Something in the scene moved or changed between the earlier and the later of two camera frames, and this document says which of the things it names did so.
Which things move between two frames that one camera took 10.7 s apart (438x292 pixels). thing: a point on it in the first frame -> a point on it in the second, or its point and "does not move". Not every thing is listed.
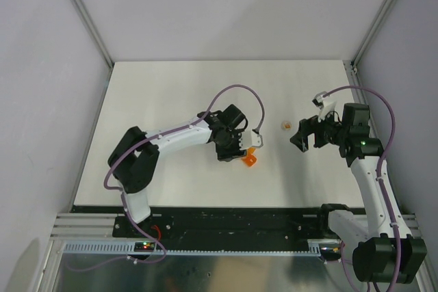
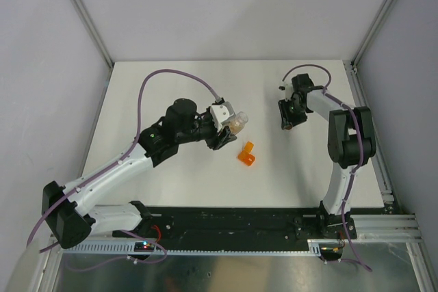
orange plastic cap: x=250 y=159 does not move
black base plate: x=229 y=224 does not move
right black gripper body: x=326 y=131 -> x=291 y=112
